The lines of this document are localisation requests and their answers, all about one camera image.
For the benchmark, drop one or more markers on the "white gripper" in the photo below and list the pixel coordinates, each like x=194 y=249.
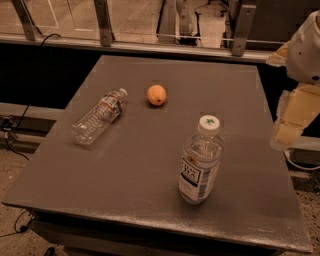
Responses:
x=306 y=55

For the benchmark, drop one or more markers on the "blue label plastic bottle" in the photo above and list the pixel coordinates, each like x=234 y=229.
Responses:
x=201 y=156

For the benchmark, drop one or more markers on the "clear red label bottle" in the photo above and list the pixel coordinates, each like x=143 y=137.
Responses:
x=92 y=124

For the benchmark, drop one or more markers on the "orange fruit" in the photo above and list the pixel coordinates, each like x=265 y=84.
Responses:
x=156 y=95

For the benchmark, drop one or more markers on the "grey table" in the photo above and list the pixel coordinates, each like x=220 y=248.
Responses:
x=119 y=195

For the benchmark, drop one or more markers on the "metal window rail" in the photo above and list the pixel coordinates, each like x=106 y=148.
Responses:
x=228 y=30

